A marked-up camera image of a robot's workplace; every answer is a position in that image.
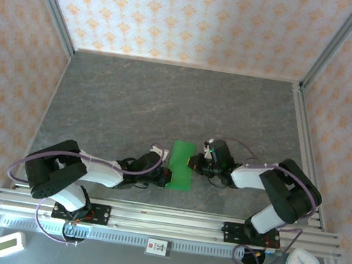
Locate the green paper sheet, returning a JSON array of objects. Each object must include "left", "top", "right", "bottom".
[{"left": 164, "top": 139, "right": 199, "bottom": 193}]

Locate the white label card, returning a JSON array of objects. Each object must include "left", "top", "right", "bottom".
[{"left": 144, "top": 236, "right": 175, "bottom": 259}]

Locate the white digital timer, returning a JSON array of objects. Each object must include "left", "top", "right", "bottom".
[{"left": 0, "top": 228, "right": 29, "bottom": 261}]

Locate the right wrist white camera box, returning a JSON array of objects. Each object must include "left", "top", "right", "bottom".
[{"left": 201, "top": 138, "right": 216, "bottom": 160}]

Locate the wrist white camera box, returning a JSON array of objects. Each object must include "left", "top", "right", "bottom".
[
  {"left": 201, "top": 138, "right": 216, "bottom": 160},
  {"left": 148, "top": 144, "right": 172, "bottom": 164}
]

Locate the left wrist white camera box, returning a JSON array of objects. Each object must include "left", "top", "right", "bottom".
[{"left": 148, "top": 144, "right": 172, "bottom": 164}]

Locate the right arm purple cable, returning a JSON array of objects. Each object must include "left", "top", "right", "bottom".
[{"left": 195, "top": 135, "right": 328, "bottom": 264}]

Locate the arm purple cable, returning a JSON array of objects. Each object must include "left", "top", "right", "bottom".
[
  {"left": 0, "top": 123, "right": 167, "bottom": 257},
  {"left": 195, "top": 135, "right": 328, "bottom": 264}
]

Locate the aluminium mounting rail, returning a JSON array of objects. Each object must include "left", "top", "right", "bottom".
[{"left": 0, "top": 181, "right": 346, "bottom": 261}]

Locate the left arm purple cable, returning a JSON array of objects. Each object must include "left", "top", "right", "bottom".
[{"left": 0, "top": 123, "right": 167, "bottom": 257}]

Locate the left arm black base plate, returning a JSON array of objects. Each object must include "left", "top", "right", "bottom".
[{"left": 51, "top": 198, "right": 112, "bottom": 228}]

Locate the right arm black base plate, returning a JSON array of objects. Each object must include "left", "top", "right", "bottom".
[{"left": 220, "top": 221, "right": 284, "bottom": 252}]

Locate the grey slotted cable duct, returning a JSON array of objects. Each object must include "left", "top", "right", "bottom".
[{"left": 0, "top": 214, "right": 247, "bottom": 261}]

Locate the aluminium side rail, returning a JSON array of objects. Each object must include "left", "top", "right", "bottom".
[{"left": 274, "top": 82, "right": 347, "bottom": 233}]

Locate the right aluminium frame post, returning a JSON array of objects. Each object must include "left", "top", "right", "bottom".
[{"left": 299, "top": 0, "right": 352, "bottom": 97}]

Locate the aluminium frame post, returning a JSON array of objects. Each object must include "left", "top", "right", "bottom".
[
  {"left": 299, "top": 0, "right": 352, "bottom": 97},
  {"left": 12, "top": 0, "right": 83, "bottom": 59}
]

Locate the left aluminium frame post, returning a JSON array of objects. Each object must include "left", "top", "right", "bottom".
[{"left": 12, "top": 0, "right": 83, "bottom": 59}]

